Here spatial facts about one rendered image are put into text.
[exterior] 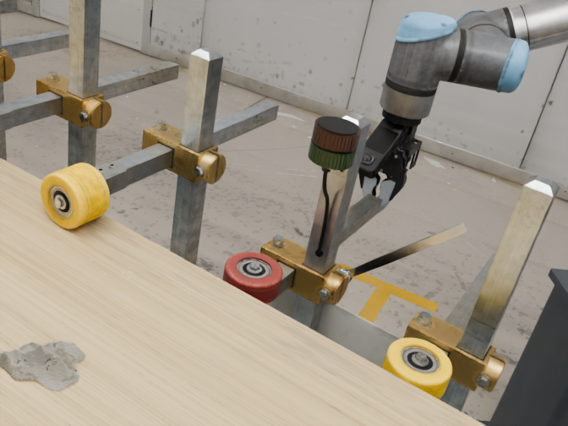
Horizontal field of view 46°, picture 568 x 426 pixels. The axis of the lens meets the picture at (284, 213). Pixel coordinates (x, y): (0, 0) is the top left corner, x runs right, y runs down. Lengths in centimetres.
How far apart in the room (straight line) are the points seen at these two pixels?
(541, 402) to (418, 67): 99
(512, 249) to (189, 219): 52
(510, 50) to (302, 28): 277
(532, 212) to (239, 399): 40
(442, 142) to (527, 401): 213
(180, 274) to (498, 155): 297
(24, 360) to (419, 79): 74
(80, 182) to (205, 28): 330
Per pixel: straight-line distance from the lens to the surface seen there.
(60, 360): 73
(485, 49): 116
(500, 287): 88
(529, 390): 187
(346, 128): 85
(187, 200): 109
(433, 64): 114
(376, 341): 105
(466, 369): 95
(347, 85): 383
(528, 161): 371
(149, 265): 90
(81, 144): 123
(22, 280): 87
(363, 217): 119
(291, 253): 102
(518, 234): 85
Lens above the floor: 143
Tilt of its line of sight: 30 degrees down
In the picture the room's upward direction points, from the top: 11 degrees clockwise
